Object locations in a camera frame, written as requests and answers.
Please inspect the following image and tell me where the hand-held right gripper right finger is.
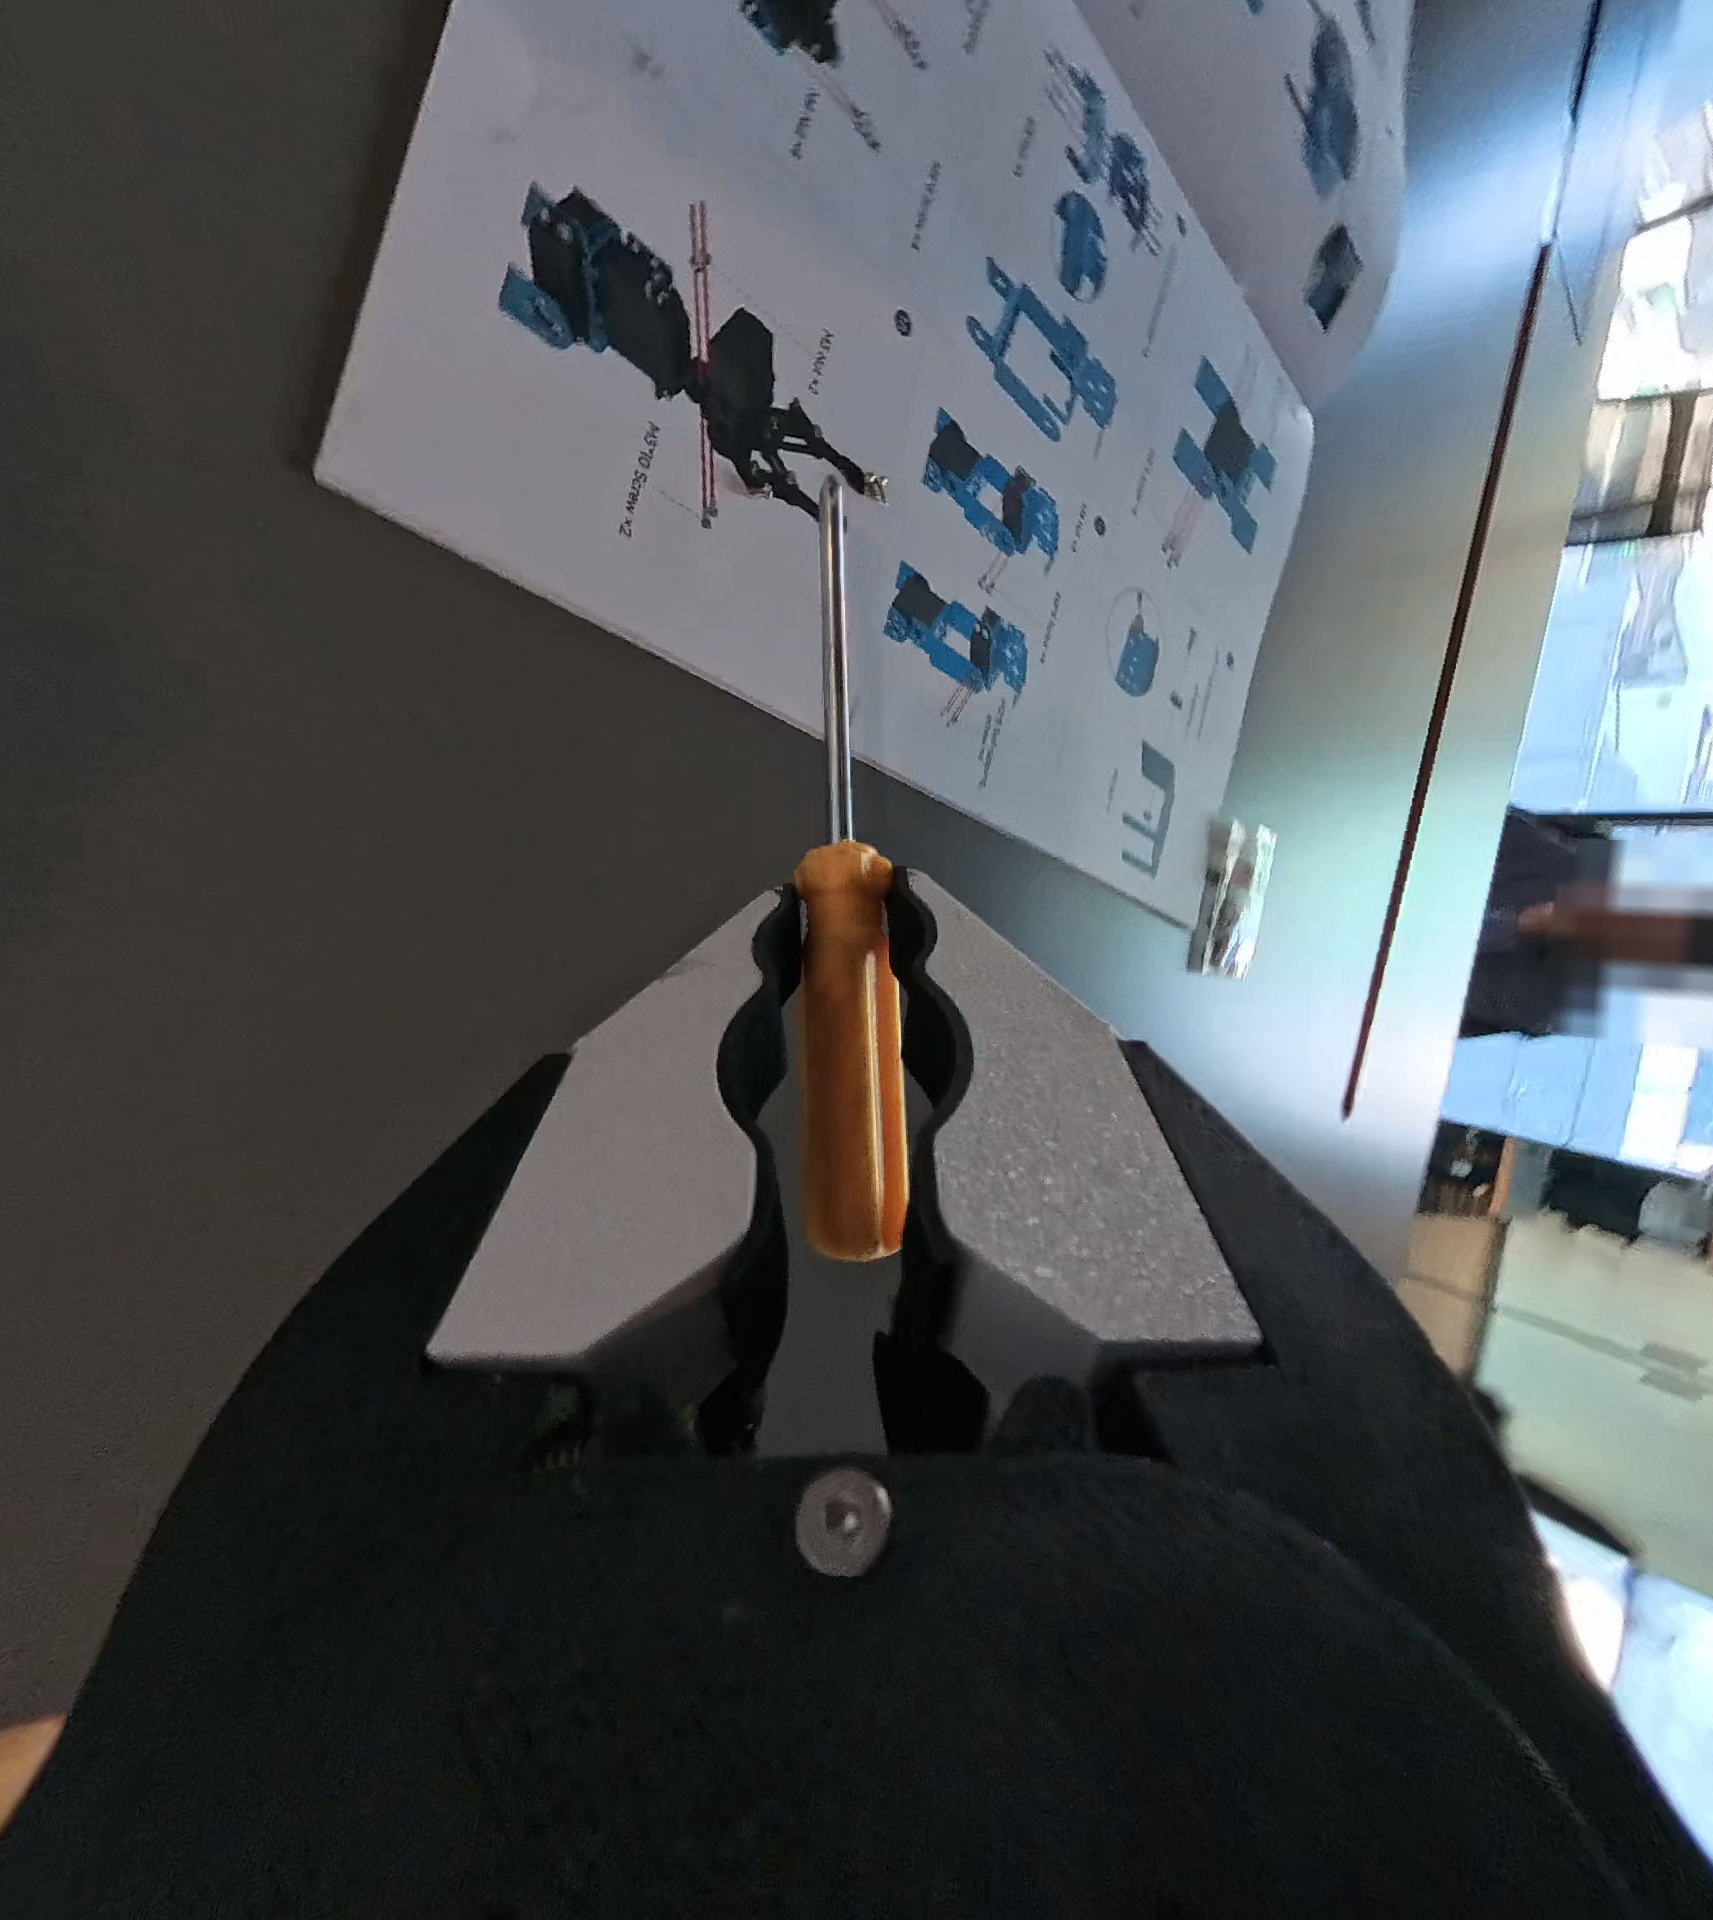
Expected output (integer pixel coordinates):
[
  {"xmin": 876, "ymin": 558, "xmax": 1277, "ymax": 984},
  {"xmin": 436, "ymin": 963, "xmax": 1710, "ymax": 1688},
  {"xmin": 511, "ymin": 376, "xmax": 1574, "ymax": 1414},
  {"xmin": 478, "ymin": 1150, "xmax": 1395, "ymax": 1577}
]
[{"xmin": 891, "ymin": 867, "xmax": 1267, "ymax": 1356}]

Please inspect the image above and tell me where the clear bag of screws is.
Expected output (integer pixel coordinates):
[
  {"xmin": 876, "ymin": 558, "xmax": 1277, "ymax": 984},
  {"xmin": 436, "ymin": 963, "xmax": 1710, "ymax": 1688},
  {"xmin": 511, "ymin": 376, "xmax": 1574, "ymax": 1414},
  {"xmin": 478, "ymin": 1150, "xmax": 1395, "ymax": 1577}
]
[{"xmin": 1189, "ymin": 814, "xmax": 1281, "ymax": 980}]

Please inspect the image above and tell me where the large printed instruction sheet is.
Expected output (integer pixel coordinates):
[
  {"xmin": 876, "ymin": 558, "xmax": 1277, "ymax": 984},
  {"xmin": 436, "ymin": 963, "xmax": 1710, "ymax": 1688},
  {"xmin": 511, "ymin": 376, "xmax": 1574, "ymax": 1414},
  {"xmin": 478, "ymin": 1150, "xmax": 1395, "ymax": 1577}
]
[{"xmin": 312, "ymin": 0, "xmax": 1319, "ymax": 928}]

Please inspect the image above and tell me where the orange handled screwdriver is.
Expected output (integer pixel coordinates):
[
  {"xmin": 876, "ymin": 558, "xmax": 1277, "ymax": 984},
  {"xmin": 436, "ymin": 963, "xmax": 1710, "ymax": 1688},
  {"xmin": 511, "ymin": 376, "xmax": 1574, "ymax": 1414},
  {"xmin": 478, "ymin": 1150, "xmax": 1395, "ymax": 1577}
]
[{"xmin": 790, "ymin": 475, "xmax": 913, "ymax": 1263}]

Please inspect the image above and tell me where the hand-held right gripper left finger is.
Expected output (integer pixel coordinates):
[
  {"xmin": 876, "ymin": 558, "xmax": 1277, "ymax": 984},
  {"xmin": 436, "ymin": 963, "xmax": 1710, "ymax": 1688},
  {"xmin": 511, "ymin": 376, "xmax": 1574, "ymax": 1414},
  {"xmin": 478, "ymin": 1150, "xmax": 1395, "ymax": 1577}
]
[{"xmin": 424, "ymin": 882, "xmax": 807, "ymax": 1413}]

